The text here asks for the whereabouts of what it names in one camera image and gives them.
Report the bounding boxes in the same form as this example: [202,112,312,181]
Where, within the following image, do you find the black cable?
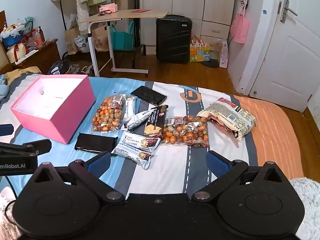
[4,175,16,223]

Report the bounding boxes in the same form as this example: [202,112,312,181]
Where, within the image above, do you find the red printed bag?
[23,27,46,48]

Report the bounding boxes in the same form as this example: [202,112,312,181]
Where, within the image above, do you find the white door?
[247,0,320,112]

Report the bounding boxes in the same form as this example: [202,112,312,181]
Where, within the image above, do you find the pink cardboard box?
[10,74,96,145]

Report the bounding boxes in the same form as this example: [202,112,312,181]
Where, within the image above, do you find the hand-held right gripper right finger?
[192,150,288,203]

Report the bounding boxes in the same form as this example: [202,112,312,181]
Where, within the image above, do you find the brown paper bag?
[64,26,81,55]
[91,23,111,52]

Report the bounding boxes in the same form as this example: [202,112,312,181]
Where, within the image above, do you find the pink tissue box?
[98,3,118,14]

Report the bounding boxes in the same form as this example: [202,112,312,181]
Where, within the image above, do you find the striped printed bedsheet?
[0,72,304,196]

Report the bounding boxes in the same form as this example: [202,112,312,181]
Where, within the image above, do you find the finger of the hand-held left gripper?
[0,139,52,158]
[0,124,15,137]

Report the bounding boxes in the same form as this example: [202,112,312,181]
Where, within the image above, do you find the wooden nightstand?
[14,38,62,75]

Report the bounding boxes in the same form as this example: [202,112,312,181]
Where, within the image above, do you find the colourful gift box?
[189,38,211,63]

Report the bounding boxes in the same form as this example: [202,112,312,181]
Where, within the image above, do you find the large white food bag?
[196,97,256,142]

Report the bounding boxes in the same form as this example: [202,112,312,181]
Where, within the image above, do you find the blue and white bouquet basket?
[0,23,26,48]

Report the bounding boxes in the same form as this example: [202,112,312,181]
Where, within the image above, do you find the silver door handle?
[280,0,298,23]

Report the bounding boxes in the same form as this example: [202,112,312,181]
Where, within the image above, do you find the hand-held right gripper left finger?
[34,152,125,205]

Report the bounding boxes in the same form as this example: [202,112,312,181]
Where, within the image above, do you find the pink paper bag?
[230,6,250,44]

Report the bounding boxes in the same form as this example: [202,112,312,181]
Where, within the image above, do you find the goose plush with blue scarf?
[0,74,11,101]

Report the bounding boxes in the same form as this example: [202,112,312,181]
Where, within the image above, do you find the yellow blanket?
[5,66,42,83]

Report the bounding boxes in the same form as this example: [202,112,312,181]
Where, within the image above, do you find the teal shopping bag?
[110,21,135,51]

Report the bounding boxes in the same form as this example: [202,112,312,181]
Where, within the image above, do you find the black matte packet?
[74,132,118,154]

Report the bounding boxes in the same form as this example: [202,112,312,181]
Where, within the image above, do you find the cream bag with red ribbon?
[6,42,28,63]

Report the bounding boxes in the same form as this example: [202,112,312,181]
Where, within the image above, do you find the white and pink plastic bag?
[219,40,229,68]

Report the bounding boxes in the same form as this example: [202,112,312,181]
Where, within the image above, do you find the bag of orange speckled snacks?
[91,94,127,133]
[162,115,209,148]

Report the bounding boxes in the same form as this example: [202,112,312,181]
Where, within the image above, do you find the white wardrobe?
[138,0,237,56]

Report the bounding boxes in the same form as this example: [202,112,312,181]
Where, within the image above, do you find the grey shoes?
[68,64,94,76]

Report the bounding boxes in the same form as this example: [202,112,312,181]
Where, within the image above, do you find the wooden headboard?
[0,10,13,73]

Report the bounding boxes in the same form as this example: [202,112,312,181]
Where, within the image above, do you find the black bag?
[47,51,71,75]

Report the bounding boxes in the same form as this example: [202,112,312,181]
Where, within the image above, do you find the black suitcase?
[156,15,193,65]

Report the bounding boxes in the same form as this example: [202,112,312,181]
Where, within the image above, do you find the white and black snack bar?
[127,110,153,131]

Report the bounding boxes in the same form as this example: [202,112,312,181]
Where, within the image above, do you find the wooden table with white frame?
[78,9,170,78]

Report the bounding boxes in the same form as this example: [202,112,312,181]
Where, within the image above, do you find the dark brown cookie packet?
[143,105,169,138]

